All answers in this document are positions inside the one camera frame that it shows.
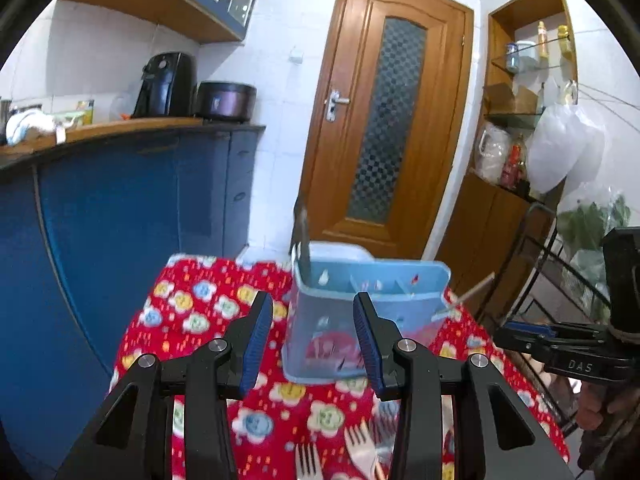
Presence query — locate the steel fork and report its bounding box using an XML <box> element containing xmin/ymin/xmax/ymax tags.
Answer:
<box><xmin>370</xmin><ymin>402</ymin><xmax>401</xmax><ymax>466</ymax></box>
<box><xmin>294</xmin><ymin>442</ymin><xmax>323</xmax><ymax>480</ymax></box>

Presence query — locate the cardboard box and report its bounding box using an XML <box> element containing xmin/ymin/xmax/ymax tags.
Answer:
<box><xmin>484</xmin><ymin>82</ymin><xmax>541</xmax><ymax>115</ymax></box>

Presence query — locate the steel utensil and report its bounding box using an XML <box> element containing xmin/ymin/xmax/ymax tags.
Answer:
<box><xmin>291</xmin><ymin>194</ymin><xmax>313</xmax><ymax>281</ymax></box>

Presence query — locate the light blue utensil holder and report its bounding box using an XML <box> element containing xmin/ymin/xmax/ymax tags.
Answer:
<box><xmin>282</xmin><ymin>241</ymin><xmax>451</xmax><ymax>386</ymax></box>

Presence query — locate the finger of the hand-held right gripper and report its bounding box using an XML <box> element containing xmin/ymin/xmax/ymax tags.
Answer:
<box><xmin>494</xmin><ymin>329</ymin><xmax>551</xmax><ymax>358</ymax></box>
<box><xmin>502</xmin><ymin>321</ymin><xmax>611</xmax><ymax>341</ymax></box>

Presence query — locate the white cloth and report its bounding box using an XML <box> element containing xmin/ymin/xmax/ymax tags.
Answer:
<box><xmin>5</xmin><ymin>109</ymin><xmax>68</xmax><ymax>146</ymax></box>

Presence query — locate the red floral tablecloth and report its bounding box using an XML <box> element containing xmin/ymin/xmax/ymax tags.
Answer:
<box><xmin>107</xmin><ymin>252</ymin><xmax>571</xmax><ymax>480</ymax></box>

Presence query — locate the person's right hand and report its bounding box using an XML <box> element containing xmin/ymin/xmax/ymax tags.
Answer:
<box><xmin>575</xmin><ymin>382</ymin><xmax>640</xmax><ymax>466</ymax></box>

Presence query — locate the blue kitchen counter cabinet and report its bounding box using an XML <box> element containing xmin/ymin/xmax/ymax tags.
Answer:
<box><xmin>0</xmin><ymin>117</ymin><xmax>266</xmax><ymax>480</ymax></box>

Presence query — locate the dark rice cooker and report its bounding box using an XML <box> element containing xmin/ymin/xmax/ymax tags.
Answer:
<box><xmin>194</xmin><ymin>81</ymin><xmax>257</xmax><ymax>123</ymax></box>

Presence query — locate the black metal rack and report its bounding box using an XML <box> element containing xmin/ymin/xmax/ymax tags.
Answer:
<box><xmin>492</xmin><ymin>202</ymin><xmax>616</xmax><ymax>436</ymax></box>

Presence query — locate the black air fryer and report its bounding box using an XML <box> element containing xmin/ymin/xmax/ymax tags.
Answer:
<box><xmin>131</xmin><ymin>52</ymin><xmax>197</xmax><ymax>119</ymax></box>

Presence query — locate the wooden door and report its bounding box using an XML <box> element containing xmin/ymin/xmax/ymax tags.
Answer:
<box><xmin>300</xmin><ymin>0</ymin><xmax>475</xmax><ymax>261</ymax></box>

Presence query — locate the silver door handle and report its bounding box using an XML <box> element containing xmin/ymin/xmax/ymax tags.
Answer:
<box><xmin>325</xmin><ymin>89</ymin><xmax>351</xmax><ymax>122</ymax></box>

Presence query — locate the bag of green vegetables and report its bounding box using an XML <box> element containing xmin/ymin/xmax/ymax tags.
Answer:
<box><xmin>556</xmin><ymin>185</ymin><xmax>632</xmax><ymax>256</ymax></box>

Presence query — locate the red packet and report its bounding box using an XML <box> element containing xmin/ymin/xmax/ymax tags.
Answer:
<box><xmin>500</xmin><ymin>135</ymin><xmax>530</xmax><ymax>191</ymax></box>

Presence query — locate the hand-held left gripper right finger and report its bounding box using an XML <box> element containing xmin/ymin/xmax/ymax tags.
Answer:
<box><xmin>352</xmin><ymin>291</ymin><xmax>576</xmax><ymax>480</ymax></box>

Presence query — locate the pale chopstick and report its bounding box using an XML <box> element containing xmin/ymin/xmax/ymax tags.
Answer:
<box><xmin>434</xmin><ymin>272</ymin><xmax>496</xmax><ymax>318</ymax></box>

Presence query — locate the white jar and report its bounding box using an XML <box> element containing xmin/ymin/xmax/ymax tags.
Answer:
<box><xmin>515</xmin><ymin>40</ymin><xmax>538</xmax><ymax>73</ymax></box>

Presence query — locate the white plastic jug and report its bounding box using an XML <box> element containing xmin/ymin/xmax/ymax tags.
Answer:
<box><xmin>475</xmin><ymin>122</ymin><xmax>511</xmax><ymax>183</ymax></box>

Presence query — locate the wooden shelf unit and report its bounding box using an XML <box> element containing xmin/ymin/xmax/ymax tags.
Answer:
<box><xmin>432</xmin><ymin>0</ymin><xmax>581</xmax><ymax>321</ymax></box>

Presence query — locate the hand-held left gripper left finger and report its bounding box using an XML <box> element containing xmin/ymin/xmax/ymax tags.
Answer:
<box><xmin>55</xmin><ymin>290</ymin><xmax>275</xmax><ymax>480</ymax></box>

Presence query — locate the white plastic bag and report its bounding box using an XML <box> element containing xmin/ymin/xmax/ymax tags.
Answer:
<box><xmin>526</xmin><ymin>102</ymin><xmax>606</xmax><ymax>193</ymax></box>

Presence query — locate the pale fork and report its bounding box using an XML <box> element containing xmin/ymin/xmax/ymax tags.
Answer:
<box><xmin>344</xmin><ymin>422</ymin><xmax>378</xmax><ymax>480</ymax></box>

